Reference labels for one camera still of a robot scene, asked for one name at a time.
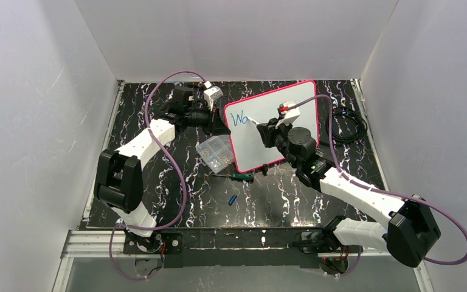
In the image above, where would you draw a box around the aluminium rail edge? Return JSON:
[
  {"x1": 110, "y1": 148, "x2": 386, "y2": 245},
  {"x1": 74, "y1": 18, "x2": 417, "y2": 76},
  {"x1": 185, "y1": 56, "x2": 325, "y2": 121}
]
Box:
[
  {"x1": 52, "y1": 80, "x2": 125, "y2": 292},
  {"x1": 350, "y1": 78, "x2": 389, "y2": 190}
]

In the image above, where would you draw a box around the white blue marker pen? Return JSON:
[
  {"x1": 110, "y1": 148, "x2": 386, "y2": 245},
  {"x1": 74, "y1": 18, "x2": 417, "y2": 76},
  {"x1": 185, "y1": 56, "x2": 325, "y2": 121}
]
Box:
[{"x1": 247, "y1": 117, "x2": 260, "y2": 125}]

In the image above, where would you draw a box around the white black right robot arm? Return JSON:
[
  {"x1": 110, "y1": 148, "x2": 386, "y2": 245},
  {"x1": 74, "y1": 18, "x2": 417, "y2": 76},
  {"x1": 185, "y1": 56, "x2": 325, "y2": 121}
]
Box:
[{"x1": 256, "y1": 118, "x2": 441, "y2": 268}]

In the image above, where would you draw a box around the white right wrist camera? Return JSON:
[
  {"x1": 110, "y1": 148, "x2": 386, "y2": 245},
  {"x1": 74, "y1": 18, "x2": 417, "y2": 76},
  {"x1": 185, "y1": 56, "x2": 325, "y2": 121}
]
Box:
[{"x1": 275, "y1": 101, "x2": 300, "y2": 128}]

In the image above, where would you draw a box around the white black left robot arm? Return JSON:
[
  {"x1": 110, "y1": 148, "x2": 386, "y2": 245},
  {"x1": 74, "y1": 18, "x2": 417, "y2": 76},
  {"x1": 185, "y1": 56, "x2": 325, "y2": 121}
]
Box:
[{"x1": 94, "y1": 82, "x2": 230, "y2": 238}]

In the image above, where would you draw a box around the pink framed whiteboard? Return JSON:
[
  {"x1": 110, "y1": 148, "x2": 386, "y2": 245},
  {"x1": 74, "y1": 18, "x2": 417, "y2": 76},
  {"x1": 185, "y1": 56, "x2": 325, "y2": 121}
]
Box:
[{"x1": 223, "y1": 80, "x2": 320, "y2": 173}]

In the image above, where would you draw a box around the aluminium rail right edge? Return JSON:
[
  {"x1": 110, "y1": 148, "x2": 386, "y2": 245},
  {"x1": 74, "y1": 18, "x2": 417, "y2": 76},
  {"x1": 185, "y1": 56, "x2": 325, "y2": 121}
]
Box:
[{"x1": 350, "y1": 78, "x2": 389, "y2": 190}]

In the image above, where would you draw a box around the green handled screwdriver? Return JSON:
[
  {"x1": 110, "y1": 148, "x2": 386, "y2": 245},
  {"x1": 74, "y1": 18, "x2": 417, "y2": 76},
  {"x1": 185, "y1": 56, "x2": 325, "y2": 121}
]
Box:
[{"x1": 213, "y1": 173, "x2": 254, "y2": 182}]

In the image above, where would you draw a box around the blue marker cap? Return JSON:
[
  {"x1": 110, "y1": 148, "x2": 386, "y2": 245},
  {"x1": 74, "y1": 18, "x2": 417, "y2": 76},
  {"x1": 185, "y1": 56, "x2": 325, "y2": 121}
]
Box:
[{"x1": 228, "y1": 195, "x2": 238, "y2": 206}]

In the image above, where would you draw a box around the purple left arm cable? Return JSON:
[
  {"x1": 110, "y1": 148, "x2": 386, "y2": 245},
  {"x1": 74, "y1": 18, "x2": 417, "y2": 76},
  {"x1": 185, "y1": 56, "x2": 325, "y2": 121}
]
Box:
[{"x1": 108, "y1": 70, "x2": 208, "y2": 282}]

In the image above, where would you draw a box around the aluminium rail left edge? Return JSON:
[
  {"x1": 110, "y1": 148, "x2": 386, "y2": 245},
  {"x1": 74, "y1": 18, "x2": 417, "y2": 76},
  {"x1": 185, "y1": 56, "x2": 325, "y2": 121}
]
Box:
[{"x1": 52, "y1": 80, "x2": 125, "y2": 292}]

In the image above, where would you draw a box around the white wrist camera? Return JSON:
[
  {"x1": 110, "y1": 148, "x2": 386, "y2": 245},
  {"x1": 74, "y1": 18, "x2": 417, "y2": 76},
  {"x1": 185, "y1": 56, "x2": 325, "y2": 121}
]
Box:
[
  {"x1": 203, "y1": 81, "x2": 223, "y2": 111},
  {"x1": 275, "y1": 101, "x2": 300, "y2": 128}
]

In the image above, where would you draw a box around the large coiled black cable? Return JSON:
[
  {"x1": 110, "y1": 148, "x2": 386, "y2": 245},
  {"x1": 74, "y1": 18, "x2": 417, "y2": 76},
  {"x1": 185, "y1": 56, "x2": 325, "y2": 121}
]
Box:
[{"x1": 328, "y1": 106, "x2": 368, "y2": 146}]

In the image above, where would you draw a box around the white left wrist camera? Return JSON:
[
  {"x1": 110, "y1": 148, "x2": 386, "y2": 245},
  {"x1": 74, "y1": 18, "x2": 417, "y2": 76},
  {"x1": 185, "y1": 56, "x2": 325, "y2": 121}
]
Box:
[{"x1": 203, "y1": 81, "x2": 223, "y2": 111}]

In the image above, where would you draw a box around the clear plastic screw box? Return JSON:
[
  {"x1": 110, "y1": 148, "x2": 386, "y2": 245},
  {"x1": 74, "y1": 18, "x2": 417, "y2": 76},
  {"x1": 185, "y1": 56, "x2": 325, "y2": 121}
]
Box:
[{"x1": 196, "y1": 135, "x2": 234, "y2": 174}]

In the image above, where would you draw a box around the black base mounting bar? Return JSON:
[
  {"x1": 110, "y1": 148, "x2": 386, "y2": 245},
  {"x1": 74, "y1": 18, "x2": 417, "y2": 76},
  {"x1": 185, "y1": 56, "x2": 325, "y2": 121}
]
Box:
[{"x1": 122, "y1": 226, "x2": 359, "y2": 270}]

